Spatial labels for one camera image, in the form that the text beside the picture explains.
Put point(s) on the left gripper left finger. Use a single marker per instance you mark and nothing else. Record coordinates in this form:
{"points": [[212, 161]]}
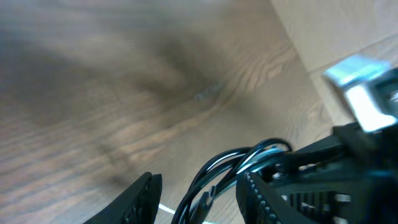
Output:
{"points": [[138, 204]]}

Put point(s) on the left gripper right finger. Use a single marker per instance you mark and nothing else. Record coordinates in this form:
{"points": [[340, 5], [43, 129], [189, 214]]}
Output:
{"points": [[260, 203]]}

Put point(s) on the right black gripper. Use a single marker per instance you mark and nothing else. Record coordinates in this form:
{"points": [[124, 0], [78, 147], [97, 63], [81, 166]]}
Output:
{"points": [[348, 177]]}

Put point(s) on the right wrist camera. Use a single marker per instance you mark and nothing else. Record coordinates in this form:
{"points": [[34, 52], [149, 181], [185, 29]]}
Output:
{"points": [[368, 89]]}

